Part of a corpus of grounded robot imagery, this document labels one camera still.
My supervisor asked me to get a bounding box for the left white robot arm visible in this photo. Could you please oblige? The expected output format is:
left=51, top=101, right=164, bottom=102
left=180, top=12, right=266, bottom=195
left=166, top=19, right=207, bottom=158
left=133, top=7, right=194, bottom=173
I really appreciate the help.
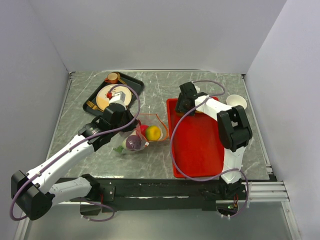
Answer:
left=9, top=103, right=138, bottom=221

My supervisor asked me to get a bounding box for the gold spoon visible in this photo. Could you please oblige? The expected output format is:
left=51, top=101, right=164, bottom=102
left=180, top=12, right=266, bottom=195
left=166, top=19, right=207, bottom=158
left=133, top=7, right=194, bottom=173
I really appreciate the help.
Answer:
left=119, top=78, right=136, bottom=92

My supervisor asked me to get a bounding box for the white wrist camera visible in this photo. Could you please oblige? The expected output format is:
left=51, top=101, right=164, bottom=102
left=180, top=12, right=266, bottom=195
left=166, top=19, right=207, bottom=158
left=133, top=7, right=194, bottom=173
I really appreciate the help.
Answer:
left=193, top=83, right=201, bottom=93
left=106, top=91, right=130, bottom=106

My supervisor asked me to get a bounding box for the dark green tray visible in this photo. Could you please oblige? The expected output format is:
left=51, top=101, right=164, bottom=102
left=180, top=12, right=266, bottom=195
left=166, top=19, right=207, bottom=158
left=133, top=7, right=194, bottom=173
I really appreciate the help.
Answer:
left=82, top=71, right=144, bottom=117

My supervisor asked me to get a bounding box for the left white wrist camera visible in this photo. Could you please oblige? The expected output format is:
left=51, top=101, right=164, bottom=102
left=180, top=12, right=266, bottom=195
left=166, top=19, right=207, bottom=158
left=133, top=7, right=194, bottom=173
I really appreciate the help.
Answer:
left=106, top=91, right=130, bottom=106

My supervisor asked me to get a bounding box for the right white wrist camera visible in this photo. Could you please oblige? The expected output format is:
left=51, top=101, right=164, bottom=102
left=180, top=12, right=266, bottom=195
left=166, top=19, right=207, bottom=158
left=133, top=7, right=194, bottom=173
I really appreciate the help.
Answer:
left=193, top=83, right=201, bottom=93

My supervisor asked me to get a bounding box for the purple onion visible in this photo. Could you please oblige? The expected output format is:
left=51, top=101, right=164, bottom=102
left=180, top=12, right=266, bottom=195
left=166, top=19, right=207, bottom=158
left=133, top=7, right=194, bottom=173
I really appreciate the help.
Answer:
left=125, top=135, right=142, bottom=150

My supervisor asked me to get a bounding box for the red plastic bin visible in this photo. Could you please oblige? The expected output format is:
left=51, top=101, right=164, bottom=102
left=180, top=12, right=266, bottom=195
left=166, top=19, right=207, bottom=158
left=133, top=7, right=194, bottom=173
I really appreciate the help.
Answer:
left=172, top=113, right=224, bottom=178

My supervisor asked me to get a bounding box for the cream and orange plate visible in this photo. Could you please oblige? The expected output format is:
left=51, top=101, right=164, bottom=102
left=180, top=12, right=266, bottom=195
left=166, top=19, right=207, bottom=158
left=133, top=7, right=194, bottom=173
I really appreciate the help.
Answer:
left=96, top=84, right=133, bottom=110

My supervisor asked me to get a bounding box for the yellow lemon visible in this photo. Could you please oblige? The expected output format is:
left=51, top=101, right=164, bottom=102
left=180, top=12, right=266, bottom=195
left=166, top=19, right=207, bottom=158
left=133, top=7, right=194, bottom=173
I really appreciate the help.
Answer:
left=145, top=125, right=162, bottom=141

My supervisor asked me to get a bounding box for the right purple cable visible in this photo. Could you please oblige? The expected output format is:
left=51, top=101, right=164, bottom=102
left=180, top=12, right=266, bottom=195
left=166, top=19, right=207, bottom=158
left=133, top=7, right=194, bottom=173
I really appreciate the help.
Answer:
left=169, top=79, right=251, bottom=218

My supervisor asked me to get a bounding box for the white bowl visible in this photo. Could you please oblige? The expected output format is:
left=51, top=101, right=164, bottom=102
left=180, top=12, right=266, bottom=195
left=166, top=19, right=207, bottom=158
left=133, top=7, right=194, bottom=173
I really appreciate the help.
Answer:
left=226, top=94, right=248, bottom=109

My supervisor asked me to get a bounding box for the white radish with leaves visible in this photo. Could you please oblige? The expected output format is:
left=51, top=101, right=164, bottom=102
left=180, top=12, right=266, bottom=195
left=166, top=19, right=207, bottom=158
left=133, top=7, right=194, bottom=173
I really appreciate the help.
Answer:
left=113, top=137, right=136, bottom=154

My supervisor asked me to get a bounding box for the gold fork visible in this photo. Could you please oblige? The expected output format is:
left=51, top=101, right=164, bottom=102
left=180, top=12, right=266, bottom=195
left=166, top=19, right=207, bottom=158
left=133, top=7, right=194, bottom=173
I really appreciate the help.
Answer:
left=86, top=101, right=103, bottom=112

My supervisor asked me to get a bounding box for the clear zip bag orange zipper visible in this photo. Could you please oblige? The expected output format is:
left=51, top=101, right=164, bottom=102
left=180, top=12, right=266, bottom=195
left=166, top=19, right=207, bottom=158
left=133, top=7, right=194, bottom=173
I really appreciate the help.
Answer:
left=111, top=113, right=169, bottom=155

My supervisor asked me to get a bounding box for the red apple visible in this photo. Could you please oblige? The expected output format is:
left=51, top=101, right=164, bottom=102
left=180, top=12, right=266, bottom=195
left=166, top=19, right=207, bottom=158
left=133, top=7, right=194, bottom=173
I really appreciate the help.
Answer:
left=139, top=124, right=149, bottom=136

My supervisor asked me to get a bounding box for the orange cup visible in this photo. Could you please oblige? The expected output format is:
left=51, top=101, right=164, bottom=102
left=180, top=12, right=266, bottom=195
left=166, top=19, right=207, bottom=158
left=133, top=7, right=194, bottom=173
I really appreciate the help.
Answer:
left=104, top=72, right=119, bottom=84

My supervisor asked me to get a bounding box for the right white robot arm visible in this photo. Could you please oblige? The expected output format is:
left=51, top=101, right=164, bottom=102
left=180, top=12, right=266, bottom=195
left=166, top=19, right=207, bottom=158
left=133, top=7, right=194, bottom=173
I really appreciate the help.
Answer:
left=170, top=81, right=253, bottom=199

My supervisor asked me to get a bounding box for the aluminium frame rail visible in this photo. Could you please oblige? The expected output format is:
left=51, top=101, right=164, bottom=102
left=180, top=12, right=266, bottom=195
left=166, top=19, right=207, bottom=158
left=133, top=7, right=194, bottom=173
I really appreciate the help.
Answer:
left=24, top=163, right=291, bottom=205

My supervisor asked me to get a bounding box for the brown kiwi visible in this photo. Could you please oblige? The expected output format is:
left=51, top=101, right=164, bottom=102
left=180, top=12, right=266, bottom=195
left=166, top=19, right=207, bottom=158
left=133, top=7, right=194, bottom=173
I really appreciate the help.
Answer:
left=176, top=112, right=184, bottom=117

